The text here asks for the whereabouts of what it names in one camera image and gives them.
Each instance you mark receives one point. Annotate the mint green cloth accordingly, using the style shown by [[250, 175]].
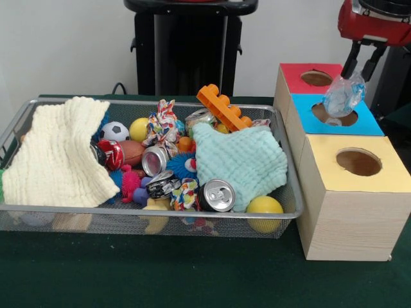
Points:
[[244, 160]]

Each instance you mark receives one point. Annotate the crushed red can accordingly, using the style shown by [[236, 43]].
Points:
[[112, 154]]

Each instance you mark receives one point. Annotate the silver drink can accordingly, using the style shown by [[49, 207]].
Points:
[[216, 195]]

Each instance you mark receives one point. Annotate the yellow ball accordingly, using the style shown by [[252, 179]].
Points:
[[265, 205], [138, 130]]

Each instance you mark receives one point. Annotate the clear bottle with blue label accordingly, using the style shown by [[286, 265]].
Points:
[[334, 122]]

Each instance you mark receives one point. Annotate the blue spiky ball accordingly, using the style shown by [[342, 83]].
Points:
[[181, 165]]

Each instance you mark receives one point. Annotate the small soccer ball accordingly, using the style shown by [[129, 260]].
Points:
[[114, 131]]

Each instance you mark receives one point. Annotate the clear plastic bottle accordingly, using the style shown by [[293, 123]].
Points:
[[343, 96]]

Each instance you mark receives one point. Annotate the shallow mesh bin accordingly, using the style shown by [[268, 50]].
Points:
[[96, 212]]

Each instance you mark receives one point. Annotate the cream cloth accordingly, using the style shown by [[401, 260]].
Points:
[[57, 154]]

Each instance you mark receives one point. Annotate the brown toy football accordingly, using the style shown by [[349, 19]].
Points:
[[132, 152]]

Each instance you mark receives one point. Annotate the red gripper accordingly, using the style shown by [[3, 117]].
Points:
[[372, 30]]

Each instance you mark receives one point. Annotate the wooden box with three holes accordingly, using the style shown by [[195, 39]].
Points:
[[353, 224]]

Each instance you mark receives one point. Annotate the orange toy building block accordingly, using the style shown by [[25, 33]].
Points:
[[221, 107]]

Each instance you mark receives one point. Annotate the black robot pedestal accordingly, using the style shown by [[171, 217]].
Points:
[[192, 48]]

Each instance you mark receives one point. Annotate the dark green table cloth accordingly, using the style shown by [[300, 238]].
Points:
[[192, 276], [401, 122]]

